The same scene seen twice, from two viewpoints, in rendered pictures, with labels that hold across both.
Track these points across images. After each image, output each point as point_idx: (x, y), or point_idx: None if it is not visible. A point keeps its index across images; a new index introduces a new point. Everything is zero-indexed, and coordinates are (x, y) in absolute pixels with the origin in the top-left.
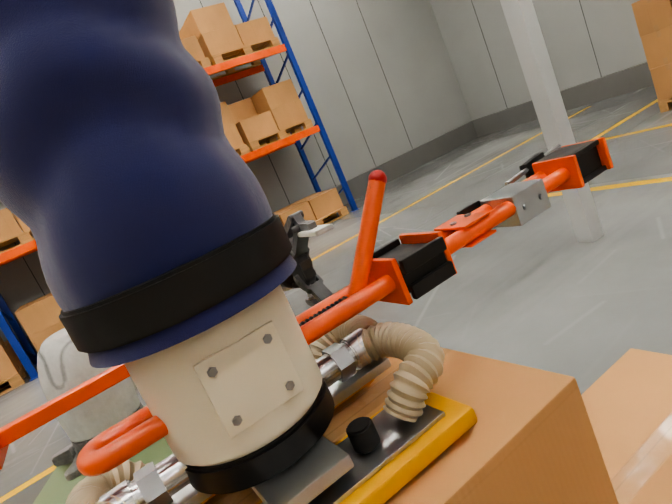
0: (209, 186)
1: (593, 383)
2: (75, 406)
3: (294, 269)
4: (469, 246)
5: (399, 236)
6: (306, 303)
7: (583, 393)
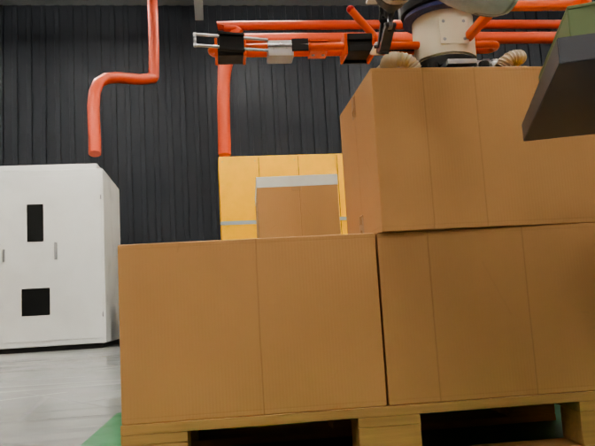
0: None
1: (186, 242)
2: (540, 11)
3: (405, 30)
4: (325, 57)
5: (346, 34)
6: (396, 25)
7: (204, 241)
